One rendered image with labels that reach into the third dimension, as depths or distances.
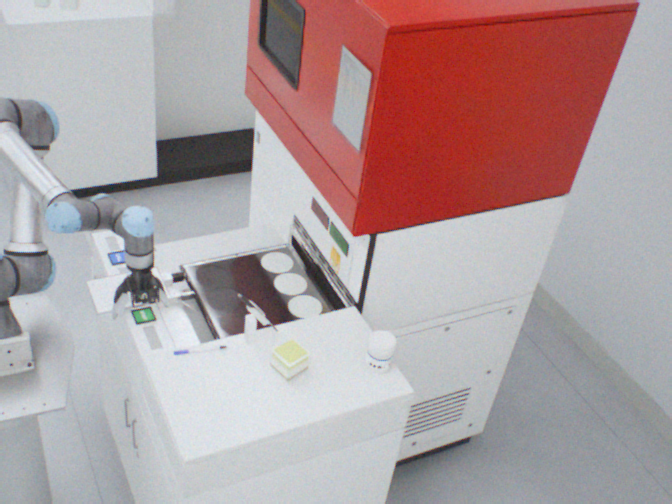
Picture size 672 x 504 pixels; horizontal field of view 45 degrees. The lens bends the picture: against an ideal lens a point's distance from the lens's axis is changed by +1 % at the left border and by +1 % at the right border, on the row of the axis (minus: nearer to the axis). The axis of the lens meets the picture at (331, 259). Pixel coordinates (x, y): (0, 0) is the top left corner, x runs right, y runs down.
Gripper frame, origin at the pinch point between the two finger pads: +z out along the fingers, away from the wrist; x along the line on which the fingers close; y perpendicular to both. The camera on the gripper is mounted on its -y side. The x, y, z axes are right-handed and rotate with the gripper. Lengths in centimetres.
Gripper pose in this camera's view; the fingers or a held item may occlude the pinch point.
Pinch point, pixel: (140, 311)
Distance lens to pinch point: 230.0
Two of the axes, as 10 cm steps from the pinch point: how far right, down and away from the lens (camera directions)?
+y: 4.3, 6.1, -6.7
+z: -1.2, 7.7, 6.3
